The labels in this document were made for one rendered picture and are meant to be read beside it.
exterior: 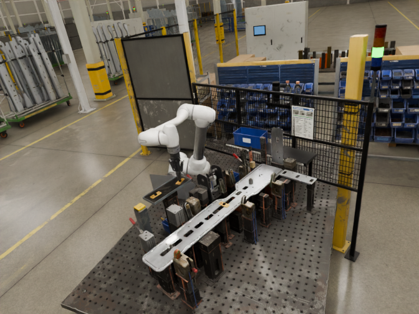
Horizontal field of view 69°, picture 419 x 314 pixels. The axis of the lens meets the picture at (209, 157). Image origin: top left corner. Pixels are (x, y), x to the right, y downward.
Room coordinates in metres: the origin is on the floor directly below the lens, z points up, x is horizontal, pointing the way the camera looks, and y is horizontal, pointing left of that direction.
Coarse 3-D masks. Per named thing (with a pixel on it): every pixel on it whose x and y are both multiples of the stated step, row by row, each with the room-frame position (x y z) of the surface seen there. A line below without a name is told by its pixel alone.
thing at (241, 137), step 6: (234, 132) 2.80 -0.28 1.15; (240, 132) 2.89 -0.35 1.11; (246, 132) 2.87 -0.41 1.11; (252, 132) 2.83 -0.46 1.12; (258, 132) 2.78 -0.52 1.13; (264, 132) 2.74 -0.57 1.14; (234, 138) 2.78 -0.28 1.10; (240, 138) 2.73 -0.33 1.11; (246, 138) 2.69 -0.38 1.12; (252, 138) 2.65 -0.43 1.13; (258, 138) 2.61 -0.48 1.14; (234, 144) 2.78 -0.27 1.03; (240, 144) 2.74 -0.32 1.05; (246, 144) 2.69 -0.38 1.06; (252, 144) 2.65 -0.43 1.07; (258, 144) 2.61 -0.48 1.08
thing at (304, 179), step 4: (288, 172) 2.17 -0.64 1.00; (292, 172) 2.16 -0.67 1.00; (284, 176) 2.12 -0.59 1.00; (288, 176) 2.10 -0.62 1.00; (292, 176) 2.09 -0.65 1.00; (300, 176) 2.08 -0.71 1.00; (304, 176) 2.07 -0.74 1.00; (308, 176) 2.06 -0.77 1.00; (296, 180) 2.04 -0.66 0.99; (300, 180) 2.02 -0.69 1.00; (304, 180) 2.02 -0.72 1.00; (308, 180) 2.01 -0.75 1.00
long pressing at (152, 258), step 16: (256, 176) 2.17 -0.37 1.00; (256, 192) 1.95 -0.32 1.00; (208, 208) 1.82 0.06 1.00; (224, 208) 1.80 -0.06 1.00; (192, 224) 1.67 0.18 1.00; (208, 224) 1.64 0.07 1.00; (176, 240) 1.53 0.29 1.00; (192, 240) 1.51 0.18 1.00; (144, 256) 1.42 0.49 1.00; (160, 256) 1.41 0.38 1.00
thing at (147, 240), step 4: (144, 232) 1.58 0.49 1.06; (148, 232) 1.57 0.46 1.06; (140, 236) 1.55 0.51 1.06; (144, 236) 1.54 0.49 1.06; (148, 236) 1.54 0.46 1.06; (152, 236) 1.53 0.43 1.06; (140, 240) 1.55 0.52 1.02; (144, 240) 1.51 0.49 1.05; (148, 240) 1.51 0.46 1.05; (152, 240) 1.53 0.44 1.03; (144, 244) 1.52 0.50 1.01; (148, 244) 1.50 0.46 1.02; (152, 244) 1.52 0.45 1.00; (156, 244) 1.54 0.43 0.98; (144, 248) 1.53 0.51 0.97; (148, 248) 1.50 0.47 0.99; (152, 248) 1.52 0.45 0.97; (148, 268) 1.55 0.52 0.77; (152, 272) 1.53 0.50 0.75; (152, 276) 1.53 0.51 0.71; (156, 276) 1.50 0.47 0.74; (156, 280) 1.49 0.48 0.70
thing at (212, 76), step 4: (212, 76) 5.89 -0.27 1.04; (204, 80) 5.63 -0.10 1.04; (212, 80) 5.54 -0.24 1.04; (212, 84) 5.47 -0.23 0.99; (208, 88) 5.35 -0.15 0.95; (212, 88) 5.44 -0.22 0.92; (212, 92) 5.43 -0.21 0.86; (208, 100) 5.80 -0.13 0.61; (204, 104) 5.84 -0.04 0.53; (208, 104) 5.80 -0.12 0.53; (216, 108) 5.31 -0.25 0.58; (216, 112) 5.31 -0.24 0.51; (216, 116) 5.32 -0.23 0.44; (216, 124) 5.32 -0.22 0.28; (208, 128) 5.40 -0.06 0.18; (212, 128) 5.37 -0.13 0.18; (216, 128) 5.33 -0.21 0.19; (220, 128) 5.30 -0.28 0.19; (212, 132) 5.36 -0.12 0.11; (220, 132) 5.30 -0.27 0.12; (232, 136) 5.21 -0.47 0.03
